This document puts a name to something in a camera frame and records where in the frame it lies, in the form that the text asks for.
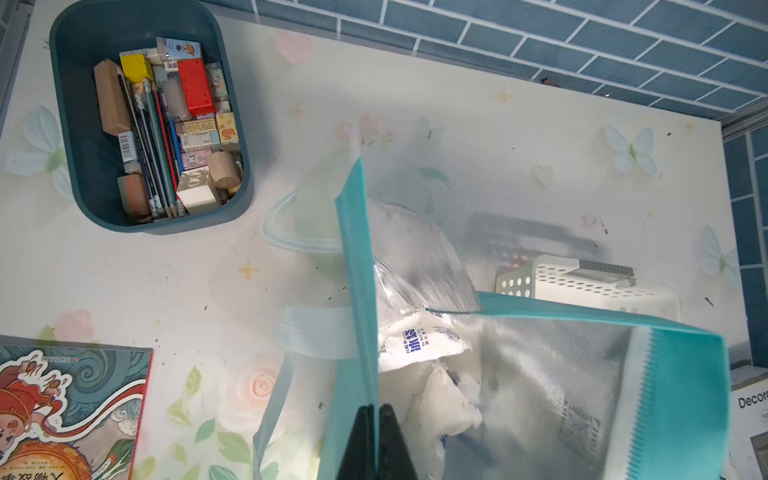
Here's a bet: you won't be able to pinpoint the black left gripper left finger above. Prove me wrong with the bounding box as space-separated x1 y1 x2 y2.
336 405 377 480

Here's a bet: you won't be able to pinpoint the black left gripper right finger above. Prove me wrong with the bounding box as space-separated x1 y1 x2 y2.
379 404 418 480

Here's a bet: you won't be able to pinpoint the plain white ice pack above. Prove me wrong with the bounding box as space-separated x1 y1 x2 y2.
402 364 482 448

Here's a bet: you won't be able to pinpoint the white printed ice pack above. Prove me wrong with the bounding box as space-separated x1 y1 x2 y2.
377 310 473 373

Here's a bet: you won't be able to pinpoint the teal insulated delivery bag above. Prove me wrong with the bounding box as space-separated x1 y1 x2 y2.
252 161 730 479

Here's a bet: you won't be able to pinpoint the white perforated plastic basket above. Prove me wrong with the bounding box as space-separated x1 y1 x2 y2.
494 255 681 321

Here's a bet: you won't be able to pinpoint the colourful illustrated children's book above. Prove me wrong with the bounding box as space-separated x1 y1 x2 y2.
1 336 153 479

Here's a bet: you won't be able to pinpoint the white eraser block in bin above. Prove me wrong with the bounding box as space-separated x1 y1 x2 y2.
177 184 221 215

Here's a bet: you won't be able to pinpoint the floral table mat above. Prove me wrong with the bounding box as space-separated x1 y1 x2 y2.
0 0 751 480

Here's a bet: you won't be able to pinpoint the wooden cylinder in bin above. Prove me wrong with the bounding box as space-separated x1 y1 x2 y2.
207 151 242 190

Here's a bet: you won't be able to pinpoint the white Decorate furniture book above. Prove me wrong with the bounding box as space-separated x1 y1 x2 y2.
729 365 767 479

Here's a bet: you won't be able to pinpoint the red box in bin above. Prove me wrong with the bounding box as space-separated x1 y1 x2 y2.
177 59 216 117

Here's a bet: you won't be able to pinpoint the dark teal storage bin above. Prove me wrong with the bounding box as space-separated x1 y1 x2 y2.
49 0 254 235

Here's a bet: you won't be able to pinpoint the brown cardboard box in bin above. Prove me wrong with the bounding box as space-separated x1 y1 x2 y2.
93 59 131 137

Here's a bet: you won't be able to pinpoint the yellow block in bin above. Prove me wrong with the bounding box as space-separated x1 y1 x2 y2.
120 53 154 84

